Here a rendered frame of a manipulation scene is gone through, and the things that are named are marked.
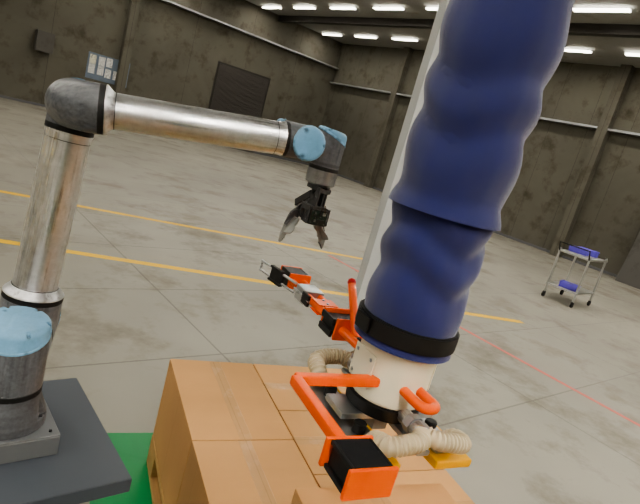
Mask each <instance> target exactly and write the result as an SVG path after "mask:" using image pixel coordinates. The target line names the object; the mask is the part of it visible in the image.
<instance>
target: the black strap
mask: <svg viewBox="0 0 640 504"><path fill-rule="evenodd" d="M364 303H365V299H363V300H361V301H360V303H359V306H358V310H357V313H356V316H355V324H356V325H357V326H358V327H359V328H360V329H361V330H362V331H363V332H364V333H367V334H368V335H370V336H371V337H373V338H375V339H376V340H378V341H380V342H382V343H384V344H386V345H388V346H391V347H393V348H396V349H399V350H401V351H405V352H408V353H411V354H415V355H420V356H426V357H446V356H449V355H451V354H453V353H454V351H455V349H456V346H457V343H458V340H459V337H460V334H459V331H458V332H457V334H456V335H455V337H453V338H449V339H436V338H430V337H425V336H420V335H417V334H414V333H411V332H408V331H406V330H403V329H400V328H398V327H395V326H393V325H391V324H389V323H387V322H385V321H383V320H382V319H380V318H378V317H376V316H375V315H373V314H372V313H371V312H370V311H369V310H368V309H367V308H366V307H365V304H364Z"/></svg>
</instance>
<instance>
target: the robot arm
mask: <svg viewBox="0 0 640 504"><path fill-rule="evenodd" d="M44 103H45V108H46V110H47V113H46V118H45V123H44V127H45V129H44V133H43V138H42V143H41V147H40V152H39V157H38V162H37V166H36V171H35V176H34V180H33V185H32V190H31V195H30V199H29V204H28V209H27V214H26V218H25V223H24V228H23V232H22V237H21V242H20V247H19V251H18V256H17V261H16V265H15V270H14V275H13V279H12V280H10V281H9V282H7V283H5V284H4V285H3V286H2V291H1V295H0V441H5V440H13V439H17V438H21V437H24V436H27V435H29V434H31V433H33V432H35V431H36V430H38V429H39V428H40V427H41V426H42V425H43V424H44V422H45V419H46V413H47V407H46V404H45V400H44V397H43V394H42V385H43V379H44V373H45V367H46V361H47V357H48V353H49V350H50V347H51V344H52V340H53V337H54V334H55V331H56V328H57V326H58V324H59V321H60V316H61V307H62V303H63V298H64V293H63V291H62V290H61V289H60V288H59V286H58V285H59V281H60V277H61V272H62V268H63V264H64V259H65V255H66V250H67V246H68V242H69V237H70V233H71V229H72V224H73V220H74V216H75V211H76V207H77V203H78V198H79V194H80V189H81V185H82V181H83V176H84V172H85V168H86V163H87V159H88V155H89V150H90V146H91V142H92V140H93V138H94V134H100V135H106V134H107V133H108V132H110V131H112V130H117V131H124V132H131V133H137V134H144V135H151V136H157V137H164V138H170V139H177V140H184V141H190V142H197V143H204V144H210V145H217V146H223V147H230V148H237V149H243V150H250V151H257V152H263V153H270V154H276V155H279V156H284V157H291V158H298V159H300V160H302V161H310V163H309V167H308V170H307V174H306V178H305V179H306V180H307V181H309V182H308V183H307V186H308V187H310V188H312V190H309V191H307V192H306V193H304V194H302V195H301V196H299V197H297V198H295V206H296V207H295V208H294V209H292V210H291V211H290V212H289V214H288V216H287V218H286V220H285V222H284V224H283V226H282V229H281V231H280V234H279V239H278V241H279V242H280V241H281V240H282V239H283V238H285V235H286V234H291V233H292V232H293V231H294V230H295V226H296V225H297V224H298V222H299V221H300V218H298V217H301V220H302V221H303V222H305V223H308V224H311V225H313V227H314V229H315V230H316V232H317V237H318V244H319V246H320V248H321V249H322V248H323V246H324V242H325V240H328V235H327V234H326V232H325V229H324V227H326V226H327V223H328V219H329V215H330V212H331V210H329V209H327V208H326V206H325V203H326V199H327V196H328V195H330V193H331V190H330V187H331V188H333V187H334V185H335V182H336V179H337V174H338V170H339V167H340V164H341V160H342V156H343V153H344V149H345V148H346V141H347V136H346V135H345V134H344V133H341V132H339V131H336V130H334V129H331V128H328V127H326V126H322V125H320V126H319V127H318V128H317V127H315V126H313V125H305V124H301V123H297V122H293V121H289V120H287V119H282V118H279V119H278V120H277V121H275V120H269V119H263V118H258V117H252V116H246V115H240V114H235V113H229V112H223V111H218V110H212V109H206V108H201V107H195V106H189V105H183V104H178V103H172V102H166V101H161V100H155V99H149V98H144V97H138V96H132V95H126V94H121V93H116V92H114V91H113V89H112V88H111V87H110V86H109V85H108V84H102V83H97V82H92V81H86V80H83V79H80V78H74V77H71V78H62V79H58V80H56V81H54V82H53V83H52V84H51V85H50V86H49V87H48V88H47V90H46V93H45V97H44ZM324 206H325V207H324ZM327 216H328V217H327ZM326 220H327V221H326Z"/></svg>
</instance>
